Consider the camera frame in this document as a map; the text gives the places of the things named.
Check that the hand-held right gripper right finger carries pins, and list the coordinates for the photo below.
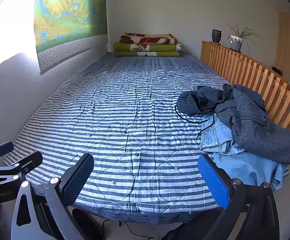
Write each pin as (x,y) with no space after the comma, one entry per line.
(215,180)

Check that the red cream floral folded blanket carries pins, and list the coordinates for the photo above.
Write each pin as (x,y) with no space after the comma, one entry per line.
(147,38)

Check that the blue white striped bed quilt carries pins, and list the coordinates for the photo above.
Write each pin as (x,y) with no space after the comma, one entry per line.
(135,105)

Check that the light wooden door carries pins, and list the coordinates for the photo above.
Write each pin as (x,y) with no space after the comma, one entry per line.
(286,47)

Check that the green folded blanket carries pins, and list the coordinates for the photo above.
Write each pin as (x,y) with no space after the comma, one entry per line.
(165,48)

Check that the small black box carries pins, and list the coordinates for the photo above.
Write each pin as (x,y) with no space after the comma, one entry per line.
(277,70)

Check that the wooden slatted bed rail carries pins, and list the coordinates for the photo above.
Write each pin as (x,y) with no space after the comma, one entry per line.
(247,72)

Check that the dark ceramic vase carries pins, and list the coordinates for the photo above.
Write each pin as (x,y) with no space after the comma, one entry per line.
(216,35)

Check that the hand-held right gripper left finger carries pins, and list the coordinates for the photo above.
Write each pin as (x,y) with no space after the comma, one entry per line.
(77,177)

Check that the dark blue hooded jacket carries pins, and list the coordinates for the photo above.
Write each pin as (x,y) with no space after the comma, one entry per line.
(210,96)

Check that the landscape painting wall hanging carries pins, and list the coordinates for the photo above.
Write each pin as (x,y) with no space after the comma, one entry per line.
(67,17)

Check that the potted plant in white pot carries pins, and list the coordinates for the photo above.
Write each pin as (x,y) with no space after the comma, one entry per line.
(236,42)

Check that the grey tweed jacket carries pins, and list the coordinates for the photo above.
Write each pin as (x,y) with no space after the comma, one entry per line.
(255,125)

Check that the light blue shirt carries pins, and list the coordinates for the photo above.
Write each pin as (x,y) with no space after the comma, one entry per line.
(247,167)

